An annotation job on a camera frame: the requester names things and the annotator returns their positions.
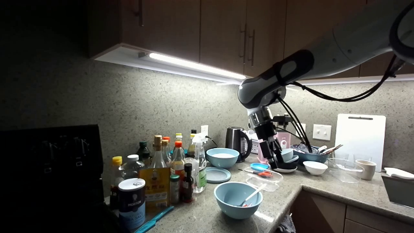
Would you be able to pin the yellow label oil bottle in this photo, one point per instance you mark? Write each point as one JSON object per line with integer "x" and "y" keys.
{"x": 157, "y": 179}

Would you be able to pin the stack of dark bowls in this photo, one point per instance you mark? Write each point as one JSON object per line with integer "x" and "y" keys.
{"x": 290, "y": 160}

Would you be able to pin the green label spray bottle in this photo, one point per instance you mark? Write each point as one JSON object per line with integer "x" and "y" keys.
{"x": 200, "y": 158}

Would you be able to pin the light blue front bowl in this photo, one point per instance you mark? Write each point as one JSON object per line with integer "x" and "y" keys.
{"x": 231, "y": 194}

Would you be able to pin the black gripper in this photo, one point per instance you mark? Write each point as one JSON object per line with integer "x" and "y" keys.
{"x": 270, "y": 147}

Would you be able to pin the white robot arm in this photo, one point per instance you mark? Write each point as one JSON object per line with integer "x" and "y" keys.
{"x": 380, "y": 27}

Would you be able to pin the white mug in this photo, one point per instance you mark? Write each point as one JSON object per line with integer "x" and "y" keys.
{"x": 367, "y": 169}

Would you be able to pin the white cutting board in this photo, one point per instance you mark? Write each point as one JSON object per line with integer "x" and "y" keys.
{"x": 361, "y": 138}

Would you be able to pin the white wall outlet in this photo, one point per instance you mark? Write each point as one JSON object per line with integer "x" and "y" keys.
{"x": 323, "y": 132}

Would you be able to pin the light blue bowl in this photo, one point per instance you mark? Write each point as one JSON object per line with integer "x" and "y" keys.
{"x": 231, "y": 194}
{"x": 223, "y": 157}

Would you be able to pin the blue white salt canister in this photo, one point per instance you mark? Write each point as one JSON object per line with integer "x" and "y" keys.
{"x": 132, "y": 204}

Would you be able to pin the small white bowl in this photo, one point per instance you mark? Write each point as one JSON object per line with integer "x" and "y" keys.
{"x": 315, "y": 167}

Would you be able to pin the blue round lid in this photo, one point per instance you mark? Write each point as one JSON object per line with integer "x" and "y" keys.
{"x": 259, "y": 167}

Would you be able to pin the light blue plate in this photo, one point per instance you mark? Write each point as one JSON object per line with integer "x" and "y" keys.
{"x": 218, "y": 175}

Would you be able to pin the black electric kettle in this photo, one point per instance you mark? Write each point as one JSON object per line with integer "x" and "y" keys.
{"x": 239, "y": 140}

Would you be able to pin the dark soy sauce bottle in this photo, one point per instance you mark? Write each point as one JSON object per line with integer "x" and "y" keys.
{"x": 187, "y": 184}

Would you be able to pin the teal silicone spatula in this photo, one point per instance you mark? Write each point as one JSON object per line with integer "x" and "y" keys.
{"x": 153, "y": 222}

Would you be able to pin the light blue back bowl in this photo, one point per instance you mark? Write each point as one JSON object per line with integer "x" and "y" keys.
{"x": 223, "y": 157}

